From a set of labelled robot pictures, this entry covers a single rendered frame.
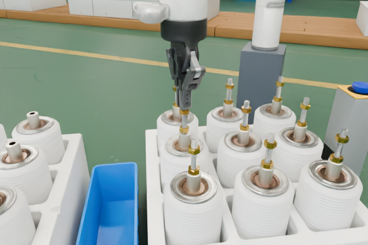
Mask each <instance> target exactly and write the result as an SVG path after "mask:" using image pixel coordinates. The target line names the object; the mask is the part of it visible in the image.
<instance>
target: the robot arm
mask: <svg viewBox="0 0 368 245"><path fill-rule="evenodd" d="M284 3H285V0H256V6H255V17H254V28H253V34H252V44H251V47H252V48H253V49H256V50H261V51H274V50H277V49H278V46H279V38H280V31H281V23H282V19H283V11H284ZM133 15H134V16H135V17H136V18H137V19H139V20H140V21H142V22H144V23H146V24H157V23H160V33H161V37H162V38H163V39H164V40H166V41H169V42H171V43H170V46H171V48H170V49H166V56H167V59H168V64H169V69H170V74H171V78H172V80H174V84H175V86H176V87H177V88H176V104H177V106H178V107H179V108H180V109H181V110H187V109H191V108H192V90H197V89H198V87H199V85H200V83H201V81H202V79H203V76H204V74H205V72H206V68H205V66H200V65H199V63H198V61H199V51H198V43H199V42H200V41H201V40H203V39H205V38H206V36H207V23H208V0H159V3H147V2H135V3H134V4H133Z"/></svg>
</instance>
